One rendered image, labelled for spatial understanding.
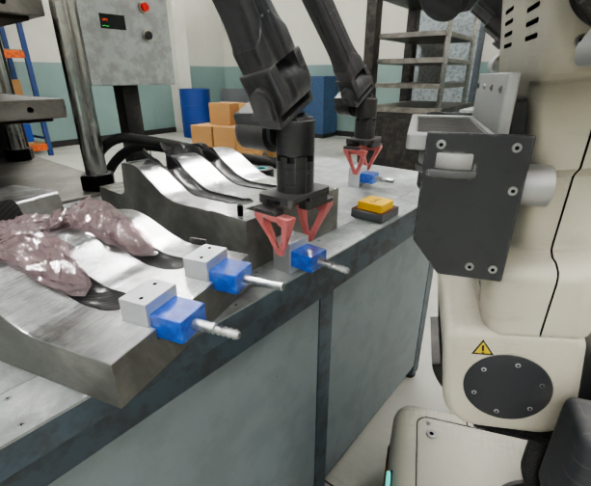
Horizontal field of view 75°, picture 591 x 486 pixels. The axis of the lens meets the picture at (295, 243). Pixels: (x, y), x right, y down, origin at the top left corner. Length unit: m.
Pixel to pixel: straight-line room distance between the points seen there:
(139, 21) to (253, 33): 1.02
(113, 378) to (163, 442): 0.26
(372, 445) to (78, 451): 1.03
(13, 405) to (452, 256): 0.48
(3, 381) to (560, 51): 0.63
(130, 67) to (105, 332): 1.13
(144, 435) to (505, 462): 0.82
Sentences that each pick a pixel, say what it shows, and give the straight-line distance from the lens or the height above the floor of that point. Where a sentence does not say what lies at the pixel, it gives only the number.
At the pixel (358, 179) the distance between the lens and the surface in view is 1.15.
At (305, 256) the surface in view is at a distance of 0.60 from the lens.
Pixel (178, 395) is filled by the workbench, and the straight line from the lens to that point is 0.63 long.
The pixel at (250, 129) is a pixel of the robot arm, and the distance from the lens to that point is 0.61.
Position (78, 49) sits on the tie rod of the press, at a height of 1.16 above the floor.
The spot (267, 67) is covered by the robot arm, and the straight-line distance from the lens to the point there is 0.51.
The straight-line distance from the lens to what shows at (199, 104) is 7.91.
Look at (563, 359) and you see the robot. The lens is 0.59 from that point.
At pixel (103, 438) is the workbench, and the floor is 0.69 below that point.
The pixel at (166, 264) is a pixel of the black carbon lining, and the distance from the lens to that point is 0.58.
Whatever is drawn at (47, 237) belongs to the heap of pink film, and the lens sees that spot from 0.58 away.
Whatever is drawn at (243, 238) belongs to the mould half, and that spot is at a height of 0.86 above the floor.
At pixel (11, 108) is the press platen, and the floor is 1.02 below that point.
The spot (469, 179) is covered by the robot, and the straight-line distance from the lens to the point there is 0.45.
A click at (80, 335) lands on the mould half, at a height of 0.85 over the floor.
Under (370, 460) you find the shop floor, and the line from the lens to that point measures 1.40.
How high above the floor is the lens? 1.10
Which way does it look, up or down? 23 degrees down
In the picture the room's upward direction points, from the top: straight up
